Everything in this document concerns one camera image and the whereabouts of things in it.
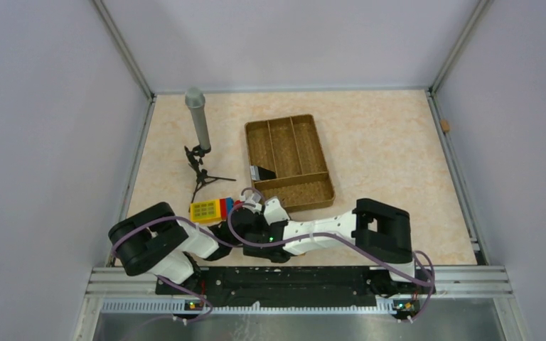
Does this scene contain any stack of black cards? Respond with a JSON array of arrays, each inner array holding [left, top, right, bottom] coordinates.
[[250, 165, 277, 182]]

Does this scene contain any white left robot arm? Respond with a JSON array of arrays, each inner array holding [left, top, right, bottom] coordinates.
[[108, 202, 241, 294]]

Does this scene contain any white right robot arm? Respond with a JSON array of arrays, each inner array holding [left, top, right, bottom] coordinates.
[[227, 197, 423, 293]]

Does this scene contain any blue toy block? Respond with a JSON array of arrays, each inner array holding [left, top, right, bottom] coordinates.
[[225, 197, 235, 216]]

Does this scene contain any yellow green window block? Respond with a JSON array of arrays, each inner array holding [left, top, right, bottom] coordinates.
[[189, 200, 222, 224]]

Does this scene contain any woven wicker divided tray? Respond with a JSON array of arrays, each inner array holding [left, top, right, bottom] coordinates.
[[245, 114, 336, 212]]

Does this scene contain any grey microphone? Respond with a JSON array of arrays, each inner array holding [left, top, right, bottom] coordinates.
[[185, 87, 211, 153]]

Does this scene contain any small brown corner object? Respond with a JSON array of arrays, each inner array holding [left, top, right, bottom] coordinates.
[[439, 119, 451, 134]]

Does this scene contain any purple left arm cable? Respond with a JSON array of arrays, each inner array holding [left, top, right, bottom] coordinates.
[[110, 187, 267, 325]]

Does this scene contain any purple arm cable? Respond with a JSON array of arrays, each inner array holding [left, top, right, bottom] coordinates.
[[225, 200, 437, 323], [110, 187, 267, 325]]

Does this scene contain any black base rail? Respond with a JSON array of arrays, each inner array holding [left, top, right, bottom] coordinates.
[[182, 266, 428, 308]]

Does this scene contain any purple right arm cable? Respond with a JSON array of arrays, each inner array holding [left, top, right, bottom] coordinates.
[[225, 200, 437, 323]]

